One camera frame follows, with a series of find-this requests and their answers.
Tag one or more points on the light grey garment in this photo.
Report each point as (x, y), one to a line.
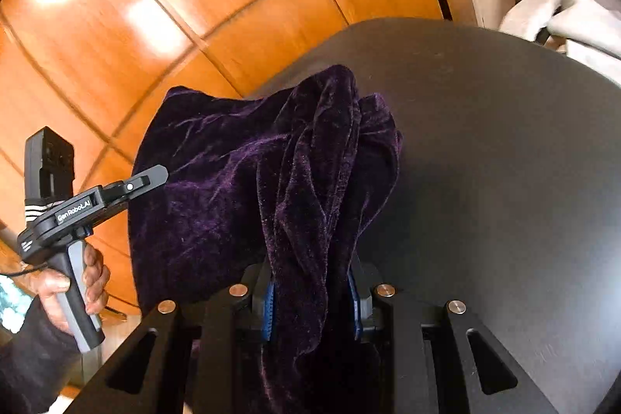
(584, 31)

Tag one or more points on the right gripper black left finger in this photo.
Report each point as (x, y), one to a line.
(258, 308)

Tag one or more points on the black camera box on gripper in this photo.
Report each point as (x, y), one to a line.
(49, 172)

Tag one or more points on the purple velvet embroidered top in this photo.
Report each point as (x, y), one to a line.
(292, 179)

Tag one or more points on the person's left dark-sleeved forearm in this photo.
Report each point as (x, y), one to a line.
(36, 362)

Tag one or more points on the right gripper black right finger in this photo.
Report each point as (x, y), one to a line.
(364, 278)

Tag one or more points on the person's left hand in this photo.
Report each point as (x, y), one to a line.
(47, 284)

